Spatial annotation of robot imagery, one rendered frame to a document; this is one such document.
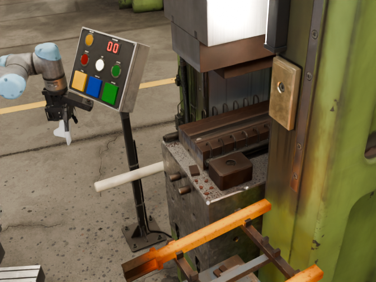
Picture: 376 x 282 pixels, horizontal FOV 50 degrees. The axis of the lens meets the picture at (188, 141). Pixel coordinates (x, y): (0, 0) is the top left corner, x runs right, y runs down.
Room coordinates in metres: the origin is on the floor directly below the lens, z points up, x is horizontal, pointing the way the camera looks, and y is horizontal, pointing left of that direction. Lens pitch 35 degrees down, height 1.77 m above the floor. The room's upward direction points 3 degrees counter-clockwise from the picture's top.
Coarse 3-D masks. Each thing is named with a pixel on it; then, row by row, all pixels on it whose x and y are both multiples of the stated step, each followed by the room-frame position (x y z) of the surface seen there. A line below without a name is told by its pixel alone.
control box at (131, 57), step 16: (96, 32) 1.66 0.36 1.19; (80, 48) 1.68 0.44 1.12; (96, 48) 1.62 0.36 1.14; (112, 48) 1.56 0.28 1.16; (128, 48) 1.52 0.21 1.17; (144, 48) 1.53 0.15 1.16; (80, 64) 1.64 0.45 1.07; (112, 64) 1.53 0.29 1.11; (128, 64) 1.48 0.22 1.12; (144, 64) 1.52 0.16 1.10; (112, 80) 1.49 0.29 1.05; (128, 80) 1.45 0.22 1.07; (128, 96) 1.44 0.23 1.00
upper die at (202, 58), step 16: (176, 32) 1.20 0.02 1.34; (176, 48) 1.20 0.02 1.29; (192, 48) 1.09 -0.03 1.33; (208, 48) 1.06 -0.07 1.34; (224, 48) 1.08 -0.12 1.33; (240, 48) 1.11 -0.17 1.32; (256, 48) 1.13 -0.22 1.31; (192, 64) 1.10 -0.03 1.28; (208, 64) 1.06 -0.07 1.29; (224, 64) 1.08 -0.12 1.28
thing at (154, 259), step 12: (252, 204) 0.82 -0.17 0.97; (264, 204) 0.82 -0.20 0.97; (228, 216) 0.79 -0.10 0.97; (240, 216) 0.78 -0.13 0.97; (252, 216) 0.79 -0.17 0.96; (204, 228) 0.75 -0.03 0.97; (216, 228) 0.74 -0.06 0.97; (228, 228) 0.75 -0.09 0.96; (180, 240) 0.71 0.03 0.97; (192, 240) 0.71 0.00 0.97; (204, 240) 0.72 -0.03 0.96; (156, 252) 0.67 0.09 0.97; (168, 252) 0.67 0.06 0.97; (132, 264) 0.63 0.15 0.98; (144, 264) 0.64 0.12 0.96; (156, 264) 0.65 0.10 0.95; (132, 276) 0.63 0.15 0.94
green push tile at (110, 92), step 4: (108, 84) 1.48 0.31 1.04; (112, 84) 1.48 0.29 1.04; (104, 88) 1.49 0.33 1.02; (108, 88) 1.48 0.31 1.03; (112, 88) 1.46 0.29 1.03; (116, 88) 1.45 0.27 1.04; (104, 92) 1.48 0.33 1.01; (108, 92) 1.47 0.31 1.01; (112, 92) 1.45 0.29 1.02; (116, 92) 1.44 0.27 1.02; (104, 96) 1.47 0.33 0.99; (108, 96) 1.46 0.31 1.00; (112, 96) 1.44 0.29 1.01; (116, 96) 1.44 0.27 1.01; (104, 100) 1.46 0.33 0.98; (108, 100) 1.45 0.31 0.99; (112, 100) 1.43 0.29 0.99; (112, 104) 1.43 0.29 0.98
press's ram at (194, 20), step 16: (176, 0) 1.18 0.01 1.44; (192, 0) 1.08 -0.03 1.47; (208, 0) 1.01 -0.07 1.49; (224, 0) 1.03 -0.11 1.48; (240, 0) 1.05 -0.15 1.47; (256, 0) 1.06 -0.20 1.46; (176, 16) 1.19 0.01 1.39; (192, 16) 1.09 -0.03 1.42; (208, 16) 1.01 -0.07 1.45; (224, 16) 1.03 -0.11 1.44; (240, 16) 1.05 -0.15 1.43; (256, 16) 1.07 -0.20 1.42; (192, 32) 1.09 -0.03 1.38; (208, 32) 1.01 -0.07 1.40; (224, 32) 1.03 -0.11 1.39; (240, 32) 1.05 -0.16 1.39; (256, 32) 1.07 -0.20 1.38
